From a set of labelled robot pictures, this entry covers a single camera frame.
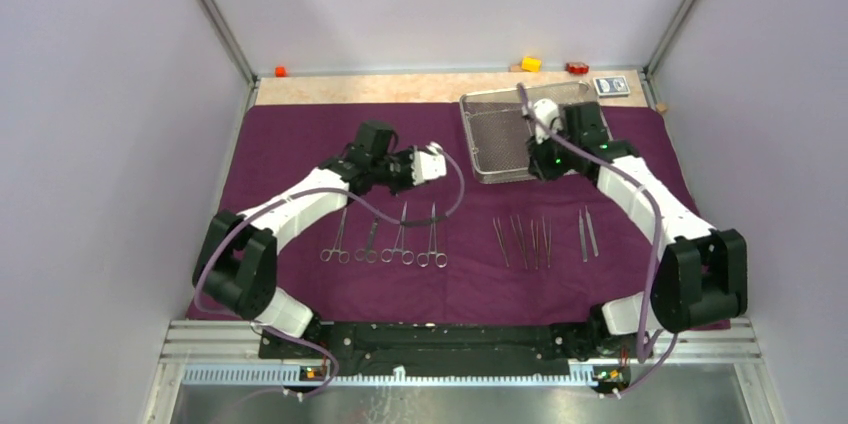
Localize blue playing card deck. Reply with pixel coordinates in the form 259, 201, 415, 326
593, 76, 631, 98

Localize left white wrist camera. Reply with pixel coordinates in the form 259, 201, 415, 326
412, 142, 447, 187

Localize small steel hemostat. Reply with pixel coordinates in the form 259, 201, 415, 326
319, 209, 350, 264

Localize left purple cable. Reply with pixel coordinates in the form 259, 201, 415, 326
193, 142, 466, 402

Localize steel angled tweezers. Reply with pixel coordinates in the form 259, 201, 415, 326
492, 217, 510, 268

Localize purple cloth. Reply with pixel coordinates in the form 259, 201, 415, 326
220, 103, 651, 325

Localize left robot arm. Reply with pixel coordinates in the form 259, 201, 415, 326
192, 120, 446, 358

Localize red small block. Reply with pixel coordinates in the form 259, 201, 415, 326
565, 61, 590, 75

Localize yellow small block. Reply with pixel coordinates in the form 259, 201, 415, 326
520, 56, 542, 73

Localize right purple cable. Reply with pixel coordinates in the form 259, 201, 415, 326
516, 83, 680, 399

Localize purple cable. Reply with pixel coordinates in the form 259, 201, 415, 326
516, 83, 680, 399
193, 142, 466, 402

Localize metal mesh instrument tray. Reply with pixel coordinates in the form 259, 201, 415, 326
458, 81, 611, 185

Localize steel forceps clamp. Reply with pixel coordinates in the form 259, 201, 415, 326
380, 202, 415, 265

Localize steel curved tweezers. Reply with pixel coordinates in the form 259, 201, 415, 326
530, 219, 540, 270

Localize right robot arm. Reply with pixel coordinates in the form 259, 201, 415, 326
522, 98, 748, 356

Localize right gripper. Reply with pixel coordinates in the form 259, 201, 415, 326
526, 124, 581, 182

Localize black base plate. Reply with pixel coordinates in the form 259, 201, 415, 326
258, 318, 636, 377

